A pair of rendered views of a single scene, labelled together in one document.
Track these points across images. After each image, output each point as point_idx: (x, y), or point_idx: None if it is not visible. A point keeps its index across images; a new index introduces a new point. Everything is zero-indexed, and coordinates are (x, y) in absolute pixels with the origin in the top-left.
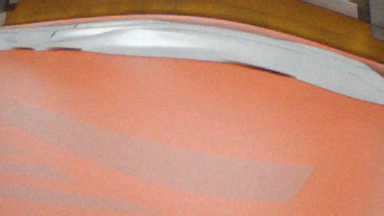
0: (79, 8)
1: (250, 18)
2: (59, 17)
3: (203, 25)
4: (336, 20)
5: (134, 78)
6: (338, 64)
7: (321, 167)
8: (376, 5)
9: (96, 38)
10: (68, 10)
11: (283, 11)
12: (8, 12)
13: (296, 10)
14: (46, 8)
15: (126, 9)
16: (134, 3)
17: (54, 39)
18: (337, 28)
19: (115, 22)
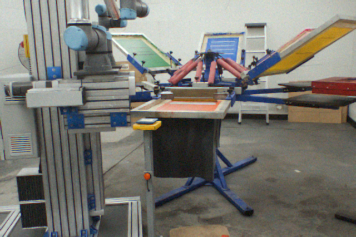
0: (186, 100)
1: (202, 100)
2: (183, 100)
3: (198, 102)
4: (210, 99)
5: (202, 105)
6: (210, 103)
7: (209, 106)
8: (214, 97)
9: (196, 103)
10: (184, 100)
11: (205, 99)
12: None
13: (206, 99)
14: (181, 99)
15: (192, 100)
16: (193, 100)
17: (192, 103)
18: (210, 99)
19: (195, 102)
